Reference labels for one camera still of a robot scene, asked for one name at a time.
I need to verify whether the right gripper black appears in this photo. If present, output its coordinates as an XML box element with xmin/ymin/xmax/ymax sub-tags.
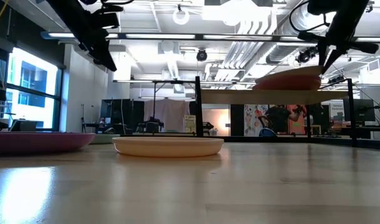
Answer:
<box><xmin>297</xmin><ymin>0</ymin><xmax>379</xmax><ymax>76</ymax></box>

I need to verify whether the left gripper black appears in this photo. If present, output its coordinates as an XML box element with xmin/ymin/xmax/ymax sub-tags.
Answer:
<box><xmin>46</xmin><ymin>0</ymin><xmax>118</xmax><ymax>73</ymax></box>

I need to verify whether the beige grey plate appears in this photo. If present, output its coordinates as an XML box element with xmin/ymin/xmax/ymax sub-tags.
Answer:
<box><xmin>254</xmin><ymin>65</ymin><xmax>324</xmax><ymax>84</ymax></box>

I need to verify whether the terracotta orange plate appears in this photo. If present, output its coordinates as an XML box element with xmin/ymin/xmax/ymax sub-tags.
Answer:
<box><xmin>251</xmin><ymin>75</ymin><xmax>322</xmax><ymax>91</ymax></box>

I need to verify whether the light green plate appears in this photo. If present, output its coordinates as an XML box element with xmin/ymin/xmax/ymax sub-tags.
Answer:
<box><xmin>89</xmin><ymin>133</ymin><xmax>121</xmax><ymax>145</ymax></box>

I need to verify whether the purple plate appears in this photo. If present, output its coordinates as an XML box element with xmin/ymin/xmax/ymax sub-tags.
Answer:
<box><xmin>0</xmin><ymin>131</ymin><xmax>97</xmax><ymax>156</ymax></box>

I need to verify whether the black ceiling spotlight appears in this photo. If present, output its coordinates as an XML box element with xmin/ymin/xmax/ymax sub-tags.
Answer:
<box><xmin>297</xmin><ymin>46</ymin><xmax>319</xmax><ymax>65</ymax></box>

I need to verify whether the black cabinet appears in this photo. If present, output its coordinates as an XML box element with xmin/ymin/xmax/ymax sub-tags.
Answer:
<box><xmin>100</xmin><ymin>98</ymin><xmax>145</xmax><ymax>134</ymax></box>

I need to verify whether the black computer monitor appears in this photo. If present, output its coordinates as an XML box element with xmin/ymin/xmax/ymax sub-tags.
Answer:
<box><xmin>343</xmin><ymin>98</ymin><xmax>376</xmax><ymax>123</ymax></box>

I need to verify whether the white pendant lamp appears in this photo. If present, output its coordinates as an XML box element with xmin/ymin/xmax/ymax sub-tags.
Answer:
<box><xmin>172</xmin><ymin>3</ymin><xmax>191</xmax><ymax>26</ymax></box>

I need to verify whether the person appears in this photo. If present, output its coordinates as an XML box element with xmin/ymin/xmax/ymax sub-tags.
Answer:
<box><xmin>259</xmin><ymin>104</ymin><xmax>306</xmax><ymax>137</ymax></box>

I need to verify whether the pale pink curtain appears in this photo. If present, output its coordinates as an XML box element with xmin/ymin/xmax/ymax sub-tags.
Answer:
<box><xmin>143</xmin><ymin>99</ymin><xmax>191</xmax><ymax>133</ymax></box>

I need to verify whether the large window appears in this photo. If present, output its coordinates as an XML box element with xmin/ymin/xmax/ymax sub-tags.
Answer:
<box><xmin>0</xmin><ymin>46</ymin><xmax>65</xmax><ymax>131</ymax></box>

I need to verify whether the black overhead light bar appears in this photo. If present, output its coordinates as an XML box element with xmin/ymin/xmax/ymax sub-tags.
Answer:
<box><xmin>40</xmin><ymin>30</ymin><xmax>380</xmax><ymax>44</ymax></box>

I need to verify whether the floral poster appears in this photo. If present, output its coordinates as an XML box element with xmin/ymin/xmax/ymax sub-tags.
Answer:
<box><xmin>244</xmin><ymin>104</ymin><xmax>270</xmax><ymax>137</ymax></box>

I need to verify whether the pale yellow sign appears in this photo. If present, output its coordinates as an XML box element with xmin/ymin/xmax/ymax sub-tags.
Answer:
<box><xmin>183</xmin><ymin>114</ymin><xmax>197</xmax><ymax>134</ymax></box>

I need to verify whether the pale peach plate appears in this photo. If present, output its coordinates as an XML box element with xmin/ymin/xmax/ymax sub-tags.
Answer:
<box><xmin>112</xmin><ymin>136</ymin><xmax>225</xmax><ymax>158</ymax></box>

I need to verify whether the black upright panel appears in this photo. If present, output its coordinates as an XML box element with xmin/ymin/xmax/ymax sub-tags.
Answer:
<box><xmin>230</xmin><ymin>104</ymin><xmax>245</xmax><ymax>137</ymax></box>

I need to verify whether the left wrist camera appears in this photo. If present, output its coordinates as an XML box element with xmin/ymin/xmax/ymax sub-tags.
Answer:
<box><xmin>83</xmin><ymin>3</ymin><xmax>121</xmax><ymax>30</ymax></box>

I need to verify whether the silver air duct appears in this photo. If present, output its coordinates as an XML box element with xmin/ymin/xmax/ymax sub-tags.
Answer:
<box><xmin>266</xmin><ymin>0</ymin><xmax>334</xmax><ymax>65</ymax></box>

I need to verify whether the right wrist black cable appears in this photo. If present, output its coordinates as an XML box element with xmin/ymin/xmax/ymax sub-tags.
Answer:
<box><xmin>288</xmin><ymin>0</ymin><xmax>331</xmax><ymax>34</ymax></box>

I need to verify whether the black background rig frame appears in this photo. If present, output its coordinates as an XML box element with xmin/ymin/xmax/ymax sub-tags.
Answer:
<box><xmin>113</xmin><ymin>79</ymin><xmax>197</xmax><ymax>136</ymax></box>

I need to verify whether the red wall panel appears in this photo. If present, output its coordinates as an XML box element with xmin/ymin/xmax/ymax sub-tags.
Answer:
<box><xmin>286</xmin><ymin>105</ymin><xmax>308</xmax><ymax>135</ymax></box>

